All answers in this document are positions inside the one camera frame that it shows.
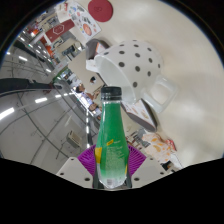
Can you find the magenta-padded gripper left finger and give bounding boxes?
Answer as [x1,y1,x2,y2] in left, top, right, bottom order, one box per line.
[55,143,101,188]

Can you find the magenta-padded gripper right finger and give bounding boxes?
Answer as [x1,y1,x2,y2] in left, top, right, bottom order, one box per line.
[125,143,168,188]

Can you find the green drink bottle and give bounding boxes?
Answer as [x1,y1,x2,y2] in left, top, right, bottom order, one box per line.
[94,85,130,189]

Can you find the ceiling air conditioner unit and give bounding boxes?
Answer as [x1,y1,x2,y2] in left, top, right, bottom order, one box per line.
[66,130,83,148]

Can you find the brown food tray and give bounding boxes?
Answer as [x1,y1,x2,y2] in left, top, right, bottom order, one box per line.
[85,38,158,133]

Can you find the ceiling lights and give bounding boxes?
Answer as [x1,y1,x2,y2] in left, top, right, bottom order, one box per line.
[0,29,91,148]

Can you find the white polka-dot mug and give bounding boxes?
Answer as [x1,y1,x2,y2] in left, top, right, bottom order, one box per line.
[93,39,179,114]

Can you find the crumpled white napkin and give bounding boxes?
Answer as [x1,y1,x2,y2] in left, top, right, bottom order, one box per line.
[85,59,101,73]

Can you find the red paper cup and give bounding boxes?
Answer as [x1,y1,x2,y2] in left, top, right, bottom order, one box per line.
[44,18,76,43]

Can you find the colourful sticker sheet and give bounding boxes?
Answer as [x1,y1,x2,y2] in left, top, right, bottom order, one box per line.
[64,1,102,43]

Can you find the flat round red coaster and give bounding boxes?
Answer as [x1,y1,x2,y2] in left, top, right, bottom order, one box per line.
[87,0,114,23]

